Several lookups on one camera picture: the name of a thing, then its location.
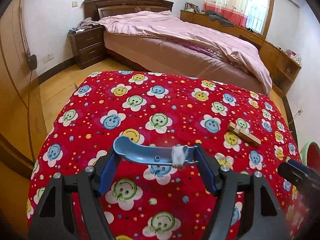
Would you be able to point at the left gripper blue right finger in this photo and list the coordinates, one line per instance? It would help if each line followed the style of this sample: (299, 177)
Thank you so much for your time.
(203, 161)

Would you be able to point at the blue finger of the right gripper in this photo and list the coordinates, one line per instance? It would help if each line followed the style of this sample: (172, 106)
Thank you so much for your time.
(291, 173)
(298, 165)

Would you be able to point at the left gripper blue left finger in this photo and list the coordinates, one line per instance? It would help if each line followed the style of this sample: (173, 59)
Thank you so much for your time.
(106, 169)

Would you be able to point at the red bin with green rim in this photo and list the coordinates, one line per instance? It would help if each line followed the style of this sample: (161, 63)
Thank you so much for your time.
(310, 155)

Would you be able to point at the wooden block puzzle piece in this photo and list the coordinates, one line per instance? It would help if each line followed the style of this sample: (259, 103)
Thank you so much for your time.
(240, 132)

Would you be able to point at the red smiley flower blanket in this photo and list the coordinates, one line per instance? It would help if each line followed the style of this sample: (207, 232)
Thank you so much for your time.
(163, 202)

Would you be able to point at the wooden wardrobe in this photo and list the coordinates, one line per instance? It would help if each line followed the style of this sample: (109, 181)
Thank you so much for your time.
(23, 129)

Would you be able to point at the dark wooden nightstand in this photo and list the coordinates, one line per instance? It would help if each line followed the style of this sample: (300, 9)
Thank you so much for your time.
(88, 46)

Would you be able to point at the brown wooden bed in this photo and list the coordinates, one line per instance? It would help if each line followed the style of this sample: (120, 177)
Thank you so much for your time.
(165, 55)

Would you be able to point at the pink quilt on bed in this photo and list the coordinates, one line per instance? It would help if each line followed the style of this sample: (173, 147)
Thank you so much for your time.
(165, 25)

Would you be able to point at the clothes on nightstand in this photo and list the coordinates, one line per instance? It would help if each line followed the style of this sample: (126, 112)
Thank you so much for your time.
(85, 24)

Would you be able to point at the dark clothes on cabinet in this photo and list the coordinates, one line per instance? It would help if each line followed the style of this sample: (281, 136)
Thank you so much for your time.
(215, 16)

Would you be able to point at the books on cabinet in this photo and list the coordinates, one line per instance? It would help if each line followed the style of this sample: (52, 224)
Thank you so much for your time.
(191, 7)

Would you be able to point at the window with bars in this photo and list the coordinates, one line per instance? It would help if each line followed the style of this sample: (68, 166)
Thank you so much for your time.
(259, 14)

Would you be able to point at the black charger on wall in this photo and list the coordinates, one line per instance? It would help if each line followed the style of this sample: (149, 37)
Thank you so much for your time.
(32, 61)

